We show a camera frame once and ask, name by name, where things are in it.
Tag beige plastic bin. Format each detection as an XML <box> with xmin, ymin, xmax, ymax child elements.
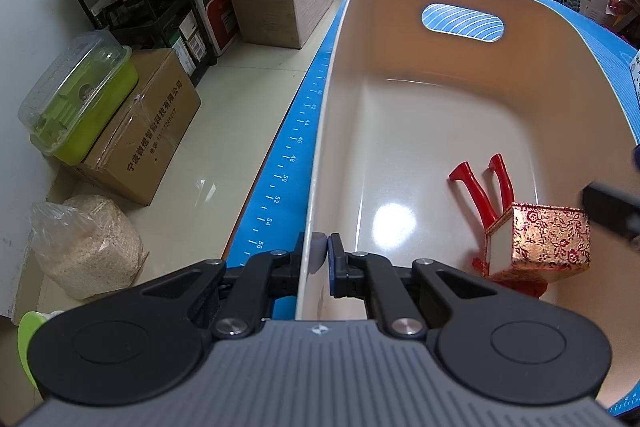
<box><xmin>295</xmin><ymin>0</ymin><xmax>640</xmax><ymax>409</ymax></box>

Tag green container with clear lid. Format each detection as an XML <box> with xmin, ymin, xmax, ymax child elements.
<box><xmin>17</xmin><ymin>29</ymin><xmax>139</xmax><ymax>166</ymax></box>

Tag red-handled pliers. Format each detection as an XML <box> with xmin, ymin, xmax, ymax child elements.
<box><xmin>448</xmin><ymin>153</ymin><xmax>548</xmax><ymax>299</ymax></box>

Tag clear bag of grain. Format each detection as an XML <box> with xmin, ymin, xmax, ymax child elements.
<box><xmin>30</xmin><ymin>194</ymin><xmax>150</xmax><ymax>301</ymax></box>

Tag red patterned box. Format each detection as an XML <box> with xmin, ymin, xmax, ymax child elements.
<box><xmin>484</xmin><ymin>202</ymin><xmax>592</xmax><ymax>283</ymax></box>

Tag printed brown cardboard box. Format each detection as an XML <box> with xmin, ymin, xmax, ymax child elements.
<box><xmin>75</xmin><ymin>48</ymin><xmax>202</xmax><ymax>206</ymax></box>

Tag green round disc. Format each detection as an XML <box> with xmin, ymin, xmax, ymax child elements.
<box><xmin>17</xmin><ymin>311</ymin><xmax>63</xmax><ymax>388</ymax></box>

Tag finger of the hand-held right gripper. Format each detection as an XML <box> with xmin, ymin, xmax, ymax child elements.
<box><xmin>581</xmin><ymin>179</ymin><xmax>640</xmax><ymax>254</ymax></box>

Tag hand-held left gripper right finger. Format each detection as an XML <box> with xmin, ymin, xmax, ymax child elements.
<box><xmin>327</xmin><ymin>233</ymin><xmax>503</xmax><ymax>341</ymax></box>

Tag blue silicone mat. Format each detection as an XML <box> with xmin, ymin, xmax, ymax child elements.
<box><xmin>222</xmin><ymin>0</ymin><xmax>640</xmax><ymax>418</ymax></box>

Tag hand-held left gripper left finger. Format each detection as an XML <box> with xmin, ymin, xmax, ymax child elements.
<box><xmin>131</xmin><ymin>232</ymin><xmax>328</xmax><ymax>341</ymax></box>

